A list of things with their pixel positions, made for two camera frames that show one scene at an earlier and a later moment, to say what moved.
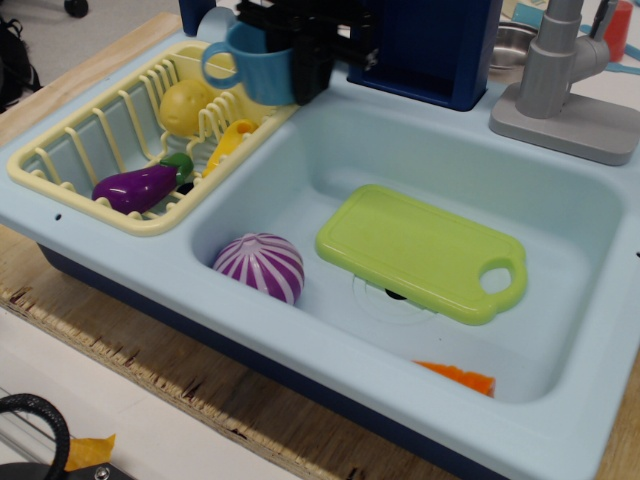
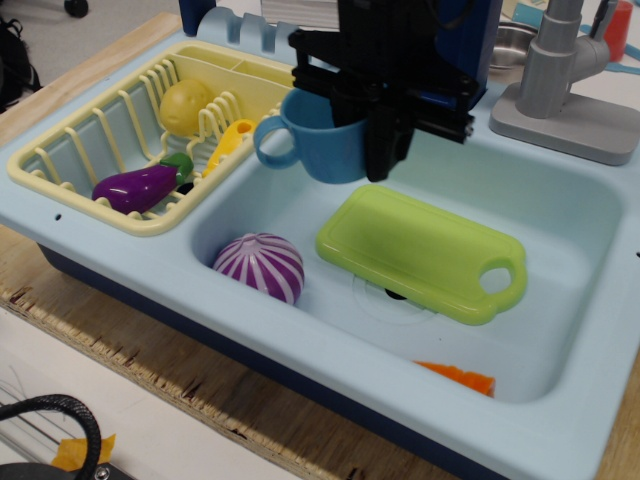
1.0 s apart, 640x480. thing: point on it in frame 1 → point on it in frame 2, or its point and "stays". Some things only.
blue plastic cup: [266, 77] → [325, 153]
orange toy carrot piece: [482, 383] stays
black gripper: [345, 29] → [388, 52]
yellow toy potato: [180, 105] stays
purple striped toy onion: [264, 262] stays
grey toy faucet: [542, 109] stays
